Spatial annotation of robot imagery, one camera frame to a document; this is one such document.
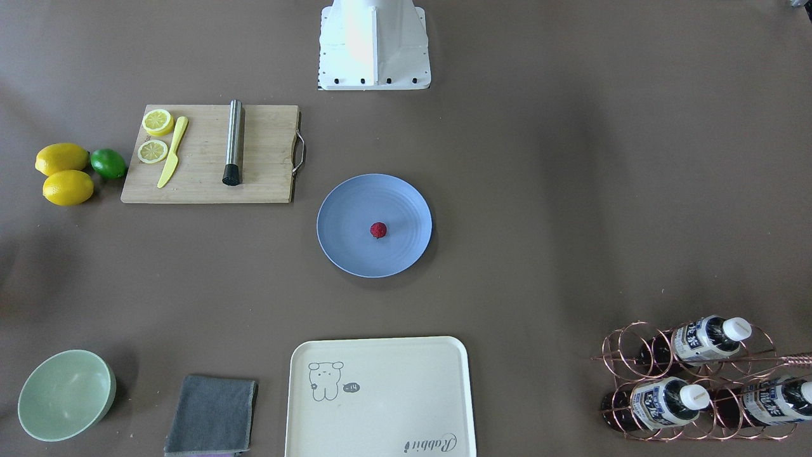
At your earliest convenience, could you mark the yellow lemon upper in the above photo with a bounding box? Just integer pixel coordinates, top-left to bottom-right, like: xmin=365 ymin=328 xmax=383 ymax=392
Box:
xmin=35 ymin=142 xmax=89 ymax=176

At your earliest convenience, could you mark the lemon half on board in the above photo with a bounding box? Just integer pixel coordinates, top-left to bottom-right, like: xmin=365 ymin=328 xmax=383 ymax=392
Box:
xmin=141 ymin=108 xmax=174 ymax=138

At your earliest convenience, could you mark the green lime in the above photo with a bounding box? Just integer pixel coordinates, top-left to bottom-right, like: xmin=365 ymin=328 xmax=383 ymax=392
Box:
xmin=89 ymin=149 xmax=128 ymax=180

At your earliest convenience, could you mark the yellow plastic knife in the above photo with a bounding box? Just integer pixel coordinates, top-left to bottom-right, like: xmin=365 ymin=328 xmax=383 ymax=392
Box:
xmin=157 ymin=116 xmax=188 ymax=189

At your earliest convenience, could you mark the mint green bowl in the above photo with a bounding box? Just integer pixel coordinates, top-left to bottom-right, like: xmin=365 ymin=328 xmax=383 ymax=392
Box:
xmin=17 ymin=349 xmax=117 ymax=442

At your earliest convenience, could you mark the lower middle drink bottle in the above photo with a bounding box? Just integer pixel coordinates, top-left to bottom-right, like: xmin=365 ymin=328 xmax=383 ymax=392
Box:
xmin=600 ymin=377 xmax=711 ymax=433

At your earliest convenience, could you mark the bamboo cutting board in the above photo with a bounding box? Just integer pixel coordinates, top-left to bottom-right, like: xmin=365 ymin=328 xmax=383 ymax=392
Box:
xmin=120 ymin=104 xmax=301 ymax=204

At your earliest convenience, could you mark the copper wire bottle rack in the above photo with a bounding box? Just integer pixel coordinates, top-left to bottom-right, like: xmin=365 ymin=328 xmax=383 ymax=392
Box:
xmin=599 ymin=321 xmax=810 ymax=442

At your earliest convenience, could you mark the cream rabbit tray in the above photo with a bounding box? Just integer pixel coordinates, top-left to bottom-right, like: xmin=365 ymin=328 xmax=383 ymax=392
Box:
xmin=285 ymin=336 xmax=478 ymax=456

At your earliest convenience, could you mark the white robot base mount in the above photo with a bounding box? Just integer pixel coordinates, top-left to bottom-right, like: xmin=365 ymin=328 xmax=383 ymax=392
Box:
xmin=317 ymin=1 xmax=431 ymax=91

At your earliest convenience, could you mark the yellow lemon lower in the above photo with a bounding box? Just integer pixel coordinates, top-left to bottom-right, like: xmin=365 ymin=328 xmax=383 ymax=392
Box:
xmin=43 ymin=169 xmax=94 ymax=206

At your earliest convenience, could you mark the blue plate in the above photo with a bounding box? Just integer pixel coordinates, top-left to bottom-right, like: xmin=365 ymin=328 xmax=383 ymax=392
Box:
xmin=317 ymin=173 xmax=433 ymax=278

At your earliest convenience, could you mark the grey folded cloth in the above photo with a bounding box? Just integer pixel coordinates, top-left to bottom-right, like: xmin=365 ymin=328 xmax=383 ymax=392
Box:
xmin=164 ymin=375 xmax=256 ymax=456

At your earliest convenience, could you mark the red strawberry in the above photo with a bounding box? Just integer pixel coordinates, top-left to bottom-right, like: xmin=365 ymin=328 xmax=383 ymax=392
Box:
xmin=369 ymin=221 xmax=388 ymax=239

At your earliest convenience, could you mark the lower outer drink bottle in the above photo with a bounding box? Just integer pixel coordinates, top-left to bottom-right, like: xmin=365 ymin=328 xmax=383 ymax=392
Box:
xmin=712 ymin=376 xmax=811 ymax=429

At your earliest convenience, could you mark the steel muddler black tip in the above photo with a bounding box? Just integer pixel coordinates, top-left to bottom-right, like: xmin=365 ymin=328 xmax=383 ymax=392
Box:
xmin=221 ymin=99 xmax=244 ymax=186

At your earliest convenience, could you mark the yellow lemon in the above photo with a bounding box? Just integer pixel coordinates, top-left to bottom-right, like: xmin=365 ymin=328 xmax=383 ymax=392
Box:
xmin=43 ymin=169 xmax=94 ymax=206
xmin=35 ymin=142 xmax=89 ymax=176

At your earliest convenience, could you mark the lemon slice on board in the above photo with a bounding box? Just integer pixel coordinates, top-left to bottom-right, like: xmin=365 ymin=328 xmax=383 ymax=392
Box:
xmin=136 ymin=139 xmax=169 ymax=164

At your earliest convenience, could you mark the top drink bottle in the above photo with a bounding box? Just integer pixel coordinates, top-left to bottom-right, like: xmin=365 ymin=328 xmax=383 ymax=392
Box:
xmin=636 ymin=315 xmax=753 ymax=376

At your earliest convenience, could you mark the drink bottle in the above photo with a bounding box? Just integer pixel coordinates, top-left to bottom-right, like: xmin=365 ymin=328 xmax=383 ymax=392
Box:
xmin=600 ymin=377 xmax=711 ymax=433
xmin=636 ymin=315 xmax=753 ymax=376
xmin=712 ymin=376 xmax=811 ymax=429

